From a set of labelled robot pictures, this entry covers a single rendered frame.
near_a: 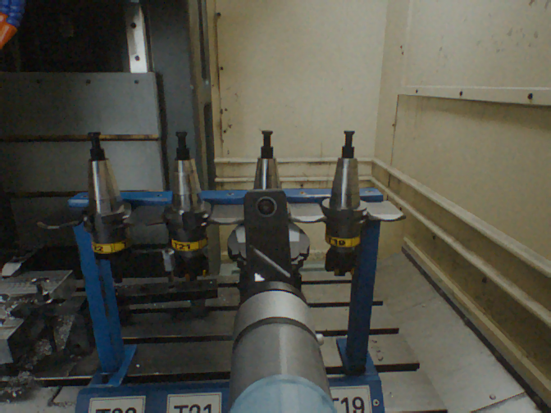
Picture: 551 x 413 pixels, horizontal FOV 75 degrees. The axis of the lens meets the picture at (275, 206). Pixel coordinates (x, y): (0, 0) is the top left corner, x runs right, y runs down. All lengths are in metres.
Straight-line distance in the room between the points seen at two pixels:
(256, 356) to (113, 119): 0.94
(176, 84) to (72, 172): 0.40
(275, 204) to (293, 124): 1.11
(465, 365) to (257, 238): 0.64
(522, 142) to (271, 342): 0.65
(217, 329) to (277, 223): 0.46
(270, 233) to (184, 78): 0.80
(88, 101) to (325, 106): 0.84
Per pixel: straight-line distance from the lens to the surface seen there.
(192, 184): 0.49
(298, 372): 0.27
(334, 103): 1.49
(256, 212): 0.37
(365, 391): 0.62
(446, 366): 0.91
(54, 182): 1.24
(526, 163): 0.80
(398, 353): 0.77
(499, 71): 0.88
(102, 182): 0.52
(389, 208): 0.54
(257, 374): 0.27
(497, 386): 0.88
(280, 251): 0.37
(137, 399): 0.62
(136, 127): 1.11
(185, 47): 1.12
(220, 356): 0.74
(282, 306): 0.32
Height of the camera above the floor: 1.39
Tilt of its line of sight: 19 degrees down
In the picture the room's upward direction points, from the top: straight up
